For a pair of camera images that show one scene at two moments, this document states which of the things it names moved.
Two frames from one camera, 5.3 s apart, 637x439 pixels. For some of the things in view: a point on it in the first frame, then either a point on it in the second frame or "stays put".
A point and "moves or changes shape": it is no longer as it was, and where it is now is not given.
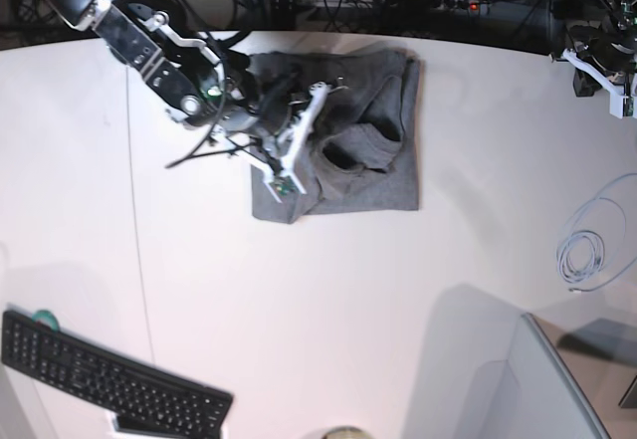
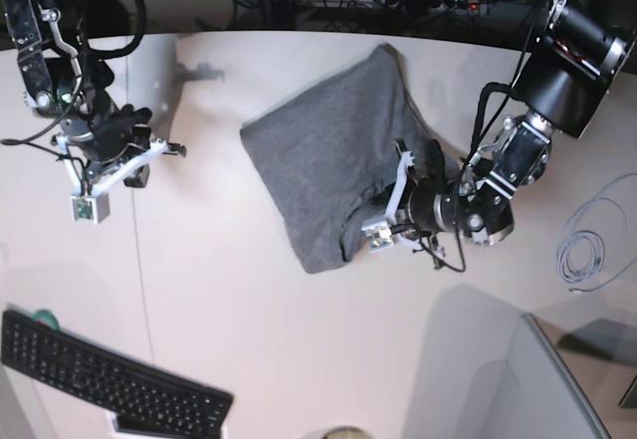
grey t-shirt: [366, 157] moves or changes shape
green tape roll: [47, 316] stays put
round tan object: [346, 432] stays put
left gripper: [266, 113] → [118, 132]
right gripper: [612, 50] → [428, 200]
